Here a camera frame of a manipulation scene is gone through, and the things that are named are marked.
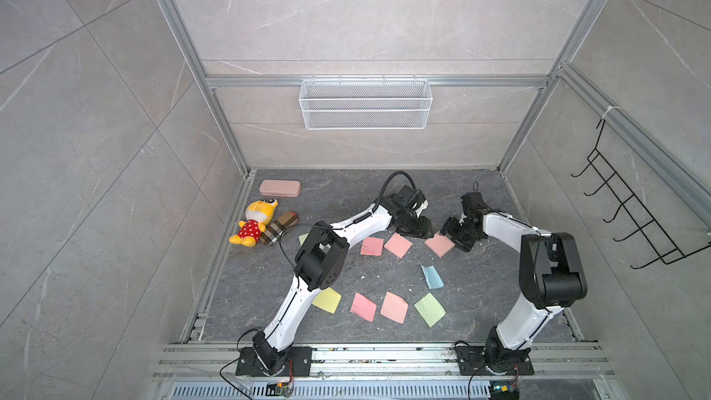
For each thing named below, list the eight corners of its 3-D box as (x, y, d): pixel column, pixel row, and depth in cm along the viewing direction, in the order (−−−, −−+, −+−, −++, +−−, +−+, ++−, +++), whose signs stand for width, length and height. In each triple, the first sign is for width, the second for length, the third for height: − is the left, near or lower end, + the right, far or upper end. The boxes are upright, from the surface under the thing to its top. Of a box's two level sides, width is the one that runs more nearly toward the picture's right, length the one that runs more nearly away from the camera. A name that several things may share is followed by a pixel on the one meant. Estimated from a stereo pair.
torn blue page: (429, 289, 88) (431, 285, 86) (421, 269, 93) (423, 264, 90) (441, 287, 89) (443, 283, 86) (432, 266, 93) (435, 262, 91)
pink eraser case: (259, 196, 113) (257, 193, 111) (263, 183, 118) (262, 180, 116) (298, 196, 113) (297, 193, 111) (301, 183, 118) (300, 180, 116)
